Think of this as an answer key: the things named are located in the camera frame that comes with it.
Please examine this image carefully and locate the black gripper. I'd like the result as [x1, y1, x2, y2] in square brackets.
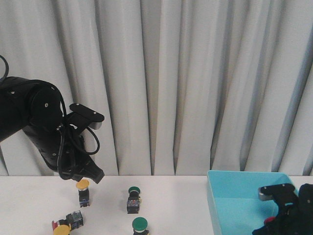
[252, 184, 313, 235]
[23, 125, 105, 184]

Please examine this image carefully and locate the red push button front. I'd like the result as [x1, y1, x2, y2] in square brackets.
[264, 216, 276, 224]

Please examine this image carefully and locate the red push button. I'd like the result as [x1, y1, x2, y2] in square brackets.
[264, 216, 276, 224]
[51, 211, 84, 231]

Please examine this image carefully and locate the yellow push button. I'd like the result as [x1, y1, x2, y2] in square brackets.
[53, 225, 71, 235]
[76, 179, 90, 208]

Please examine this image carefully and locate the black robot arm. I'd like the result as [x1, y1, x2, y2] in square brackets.
[0, 76, 105, 184]

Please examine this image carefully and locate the light blue plastic box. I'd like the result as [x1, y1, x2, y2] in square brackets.
[207, 170, 292, 235]

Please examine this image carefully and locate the red push button lying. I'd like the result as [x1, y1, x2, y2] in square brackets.
[51, 211, 84, 231]

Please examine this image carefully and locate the green push button far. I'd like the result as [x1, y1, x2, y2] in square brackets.
[127, 186, 141, 214]

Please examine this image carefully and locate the green push button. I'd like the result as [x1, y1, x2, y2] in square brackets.
[127, 186, 141, 214]
[132, 217, 149, 235]

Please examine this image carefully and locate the green push button near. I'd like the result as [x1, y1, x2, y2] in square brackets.
[132, 217, 149, 235]

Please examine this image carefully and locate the grey pleated curtain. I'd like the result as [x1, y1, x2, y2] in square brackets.
[0, 0, 313, 176]

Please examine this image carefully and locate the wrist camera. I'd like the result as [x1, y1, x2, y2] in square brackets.
[68, 103, 105, 130]
[258, 183, 297, 201]

